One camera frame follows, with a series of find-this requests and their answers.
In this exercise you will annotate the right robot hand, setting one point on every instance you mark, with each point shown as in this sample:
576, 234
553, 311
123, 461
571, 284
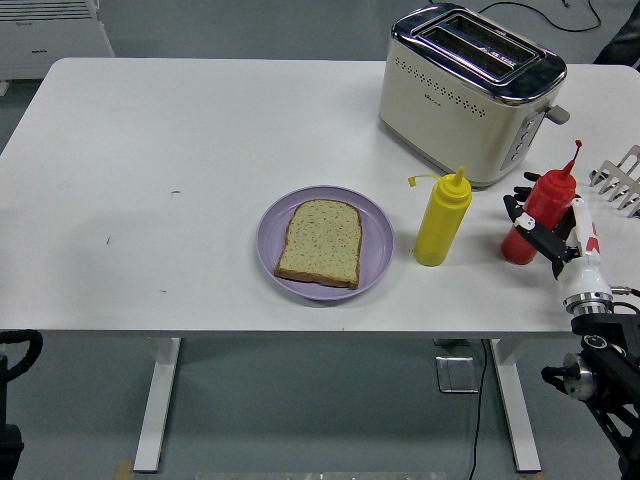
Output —
582, 272

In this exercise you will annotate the red squeeze bottle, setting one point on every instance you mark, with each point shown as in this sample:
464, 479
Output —
550, 200

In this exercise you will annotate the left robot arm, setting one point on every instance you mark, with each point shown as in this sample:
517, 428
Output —
9, 445

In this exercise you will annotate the slice of bread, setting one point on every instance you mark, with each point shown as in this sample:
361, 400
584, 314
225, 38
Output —
322, 240

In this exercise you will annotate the silver metal rack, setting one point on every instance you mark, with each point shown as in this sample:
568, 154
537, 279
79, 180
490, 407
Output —
622, 172

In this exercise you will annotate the white table leg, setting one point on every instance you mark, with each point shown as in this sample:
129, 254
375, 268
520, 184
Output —
515, 400
157, 400

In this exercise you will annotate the yellow squeeze bottle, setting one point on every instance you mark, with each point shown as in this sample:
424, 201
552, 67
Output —
440, 220

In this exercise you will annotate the metal floor socket plate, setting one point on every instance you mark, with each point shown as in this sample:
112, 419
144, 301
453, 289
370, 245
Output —
456, 374

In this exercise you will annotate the cream and chrome toaster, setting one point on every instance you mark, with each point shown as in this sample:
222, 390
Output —
450, 100

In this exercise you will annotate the purple plate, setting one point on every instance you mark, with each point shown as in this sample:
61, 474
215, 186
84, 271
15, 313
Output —
270, 240

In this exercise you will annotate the white appliance with vents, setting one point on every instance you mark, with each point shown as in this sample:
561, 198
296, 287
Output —
50, 35

